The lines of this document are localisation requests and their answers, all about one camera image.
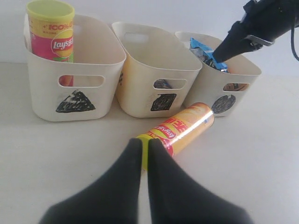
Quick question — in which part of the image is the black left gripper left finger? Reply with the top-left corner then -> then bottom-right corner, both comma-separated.
40,139 -> 142,224

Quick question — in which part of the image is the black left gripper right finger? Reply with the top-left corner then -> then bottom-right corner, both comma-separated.
148,139 -> 253,224

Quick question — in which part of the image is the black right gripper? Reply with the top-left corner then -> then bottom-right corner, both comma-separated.
214,0 -> 275,63

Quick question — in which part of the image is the blue noodle packet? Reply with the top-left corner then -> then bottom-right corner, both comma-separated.
189,37 -> 228,73

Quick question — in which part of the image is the orange noodle packet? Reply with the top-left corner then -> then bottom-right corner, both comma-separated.
223,83 -> 249,91

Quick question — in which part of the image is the yellow Lay's chips can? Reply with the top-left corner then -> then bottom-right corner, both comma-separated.
137,102 -> 214,170

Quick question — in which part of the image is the pink Lay's chips can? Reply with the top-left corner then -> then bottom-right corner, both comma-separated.
25,0 -> 76,87

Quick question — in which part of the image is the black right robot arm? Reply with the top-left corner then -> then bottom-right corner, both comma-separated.
213,0 -> 299,63

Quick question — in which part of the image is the cream bin circle mark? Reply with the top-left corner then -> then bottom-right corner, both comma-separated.
174,31 -> 262,117

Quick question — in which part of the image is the cream bin square mark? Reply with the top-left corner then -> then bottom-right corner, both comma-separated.
112,21 -> 203,118

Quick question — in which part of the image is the cream bin triangle mark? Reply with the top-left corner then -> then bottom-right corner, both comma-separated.
23,14 -> 126,122

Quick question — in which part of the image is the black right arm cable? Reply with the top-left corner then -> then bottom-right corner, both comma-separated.
289,18 -> 299,62

